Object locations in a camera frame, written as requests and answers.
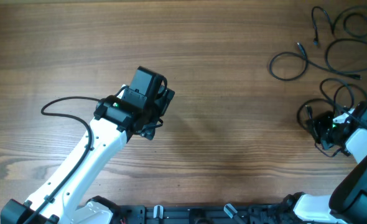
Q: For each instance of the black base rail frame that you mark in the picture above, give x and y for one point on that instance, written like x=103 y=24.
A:
x=253 y=214

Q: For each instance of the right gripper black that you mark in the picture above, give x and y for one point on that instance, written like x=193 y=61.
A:
x=321 y=143

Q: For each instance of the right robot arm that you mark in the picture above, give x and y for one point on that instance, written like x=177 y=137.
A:
x=348 y=202

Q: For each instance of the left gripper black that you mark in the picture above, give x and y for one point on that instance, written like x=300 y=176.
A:
x=163 y=102

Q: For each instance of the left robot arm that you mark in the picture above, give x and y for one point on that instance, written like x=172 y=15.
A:
x=136 y=109

